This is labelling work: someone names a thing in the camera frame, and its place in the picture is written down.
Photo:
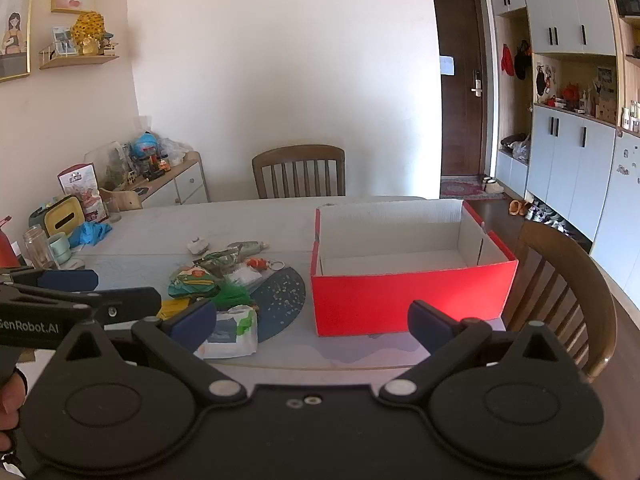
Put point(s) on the dark brown door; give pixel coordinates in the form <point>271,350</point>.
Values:
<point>460,125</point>

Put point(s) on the white lower cabinets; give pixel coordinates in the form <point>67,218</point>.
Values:
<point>570,160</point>

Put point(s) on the toy cars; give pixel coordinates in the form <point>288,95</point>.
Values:
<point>156,167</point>

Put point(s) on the wooden curved-back chair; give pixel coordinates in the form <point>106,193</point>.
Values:
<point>592,300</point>

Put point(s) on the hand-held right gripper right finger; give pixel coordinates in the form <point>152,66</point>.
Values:
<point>429,321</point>

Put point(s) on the white slippers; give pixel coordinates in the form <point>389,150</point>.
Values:
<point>492,185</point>

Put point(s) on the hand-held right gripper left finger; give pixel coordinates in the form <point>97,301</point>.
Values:
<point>194,319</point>

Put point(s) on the white wooden sideboard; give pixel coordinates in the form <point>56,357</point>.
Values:
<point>187,185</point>

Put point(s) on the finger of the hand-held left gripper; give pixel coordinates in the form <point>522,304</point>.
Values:
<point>132,302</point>
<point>67,280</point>

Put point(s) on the mint cup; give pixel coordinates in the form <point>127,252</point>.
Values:
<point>61,250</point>

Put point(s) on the large framed wall picture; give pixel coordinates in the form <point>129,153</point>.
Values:
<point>12,25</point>

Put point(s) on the white upper cabinets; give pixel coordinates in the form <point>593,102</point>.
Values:
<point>565,0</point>

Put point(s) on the row of shoes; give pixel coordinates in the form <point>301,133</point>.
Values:
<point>552,220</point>

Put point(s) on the paper note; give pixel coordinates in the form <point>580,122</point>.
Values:
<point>447,66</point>

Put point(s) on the golden ornament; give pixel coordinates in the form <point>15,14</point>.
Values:
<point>88,30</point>

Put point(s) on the glass jar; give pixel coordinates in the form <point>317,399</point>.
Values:
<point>37,250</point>

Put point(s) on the bags on bench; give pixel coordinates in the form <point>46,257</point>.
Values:
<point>515,146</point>

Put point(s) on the patterned door rug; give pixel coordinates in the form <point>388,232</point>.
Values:
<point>462,189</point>

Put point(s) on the green striped pouch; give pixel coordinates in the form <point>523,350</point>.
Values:
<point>192,284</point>

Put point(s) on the low white bench cabinet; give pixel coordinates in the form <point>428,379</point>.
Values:
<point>512,175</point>

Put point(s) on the orange slippers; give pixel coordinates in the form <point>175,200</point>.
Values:
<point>519,207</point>

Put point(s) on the hanging red and black bags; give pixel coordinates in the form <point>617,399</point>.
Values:
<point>515,60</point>

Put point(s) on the small drinking glass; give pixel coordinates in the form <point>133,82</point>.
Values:
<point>114,211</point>

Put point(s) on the white tall cabinet door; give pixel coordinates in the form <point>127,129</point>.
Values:
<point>622,220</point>

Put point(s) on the small photo frame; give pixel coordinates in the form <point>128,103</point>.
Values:
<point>64,41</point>

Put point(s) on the yellow-lid tissue box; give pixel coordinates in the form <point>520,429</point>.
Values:
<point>62,215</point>

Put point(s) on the blue cloth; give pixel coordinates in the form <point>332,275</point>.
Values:
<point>90,234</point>

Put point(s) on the red cardboard box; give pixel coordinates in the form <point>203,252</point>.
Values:
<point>400,302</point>

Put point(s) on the wooden wall shelf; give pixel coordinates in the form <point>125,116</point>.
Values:
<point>80,61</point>

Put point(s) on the red printed carton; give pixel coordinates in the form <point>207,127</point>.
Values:
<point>82,187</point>

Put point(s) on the white cabinets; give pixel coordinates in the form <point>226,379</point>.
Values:
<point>565,0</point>
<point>570,160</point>

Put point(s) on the silver door lock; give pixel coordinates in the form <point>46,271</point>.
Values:
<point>476,85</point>

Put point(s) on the dark round placemat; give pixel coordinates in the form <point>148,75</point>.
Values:
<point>280,302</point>

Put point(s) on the white plastic bag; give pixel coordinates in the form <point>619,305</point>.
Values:
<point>243,278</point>

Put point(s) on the blue round toy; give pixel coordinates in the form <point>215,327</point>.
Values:
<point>145,145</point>

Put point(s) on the wooden desk organizer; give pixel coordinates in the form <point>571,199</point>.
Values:
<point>125,197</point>

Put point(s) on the person's left hand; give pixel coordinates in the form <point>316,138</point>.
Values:
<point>11,400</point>

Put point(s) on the wooden slat-back chair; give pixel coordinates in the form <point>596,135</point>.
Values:
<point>300,172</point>

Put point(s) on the red bottle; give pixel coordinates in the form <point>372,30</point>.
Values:
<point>6,247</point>

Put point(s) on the clear plastic bag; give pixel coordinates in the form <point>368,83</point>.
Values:
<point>176,150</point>

